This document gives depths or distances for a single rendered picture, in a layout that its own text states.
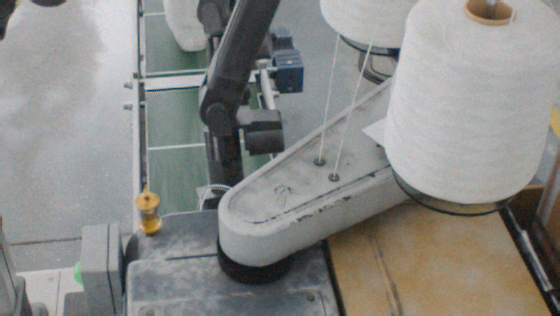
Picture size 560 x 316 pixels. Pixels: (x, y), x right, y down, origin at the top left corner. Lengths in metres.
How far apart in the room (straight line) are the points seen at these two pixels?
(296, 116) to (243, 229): 2.42
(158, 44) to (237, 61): 1.88
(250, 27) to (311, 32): 2.66
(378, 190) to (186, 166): 1.59
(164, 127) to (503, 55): 2.04
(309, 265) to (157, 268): 0.17
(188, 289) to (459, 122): 0.38
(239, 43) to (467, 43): 0.54
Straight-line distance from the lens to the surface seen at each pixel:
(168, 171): 2.43
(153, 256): 0.92
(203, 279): 0.89
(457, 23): 0.66
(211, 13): 1.48
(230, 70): 1.14
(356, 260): 0.91
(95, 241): 0.95
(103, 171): 3.03
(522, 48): 0.65
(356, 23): 0.89
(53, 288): 2.33
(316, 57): 3.59
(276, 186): 0.88
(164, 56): 2.94
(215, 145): 1.22
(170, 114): 2.65
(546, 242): 0.98
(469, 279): 0.93
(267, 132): 1.21
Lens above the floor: 2.02
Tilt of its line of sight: 39 degrees down
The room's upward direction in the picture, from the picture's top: 2 degrees counter-clockwise
